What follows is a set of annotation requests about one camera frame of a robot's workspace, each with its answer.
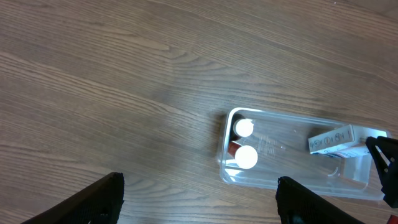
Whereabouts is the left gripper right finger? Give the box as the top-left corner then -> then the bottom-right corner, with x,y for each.
275,176 -> 360,224

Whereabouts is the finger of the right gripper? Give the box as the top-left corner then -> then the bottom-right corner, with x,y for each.
366,136 -> 397,208

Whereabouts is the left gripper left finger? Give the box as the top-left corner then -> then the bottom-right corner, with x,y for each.
23,172 -> 124,224

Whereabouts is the white blue plaster box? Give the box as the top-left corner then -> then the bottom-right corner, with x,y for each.
308,124 -> 370,158

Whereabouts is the orange tube white cap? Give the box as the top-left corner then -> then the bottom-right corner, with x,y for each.
228,141 -> 258,169

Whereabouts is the red Panadol box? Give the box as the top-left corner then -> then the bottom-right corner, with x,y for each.
387,215 -> 398,224

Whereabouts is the dark bottle white cap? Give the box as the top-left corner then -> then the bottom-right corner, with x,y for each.
229,114 -> 254,141

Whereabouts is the clear plastic container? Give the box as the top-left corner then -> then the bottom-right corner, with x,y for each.
217,108 -> 390,200

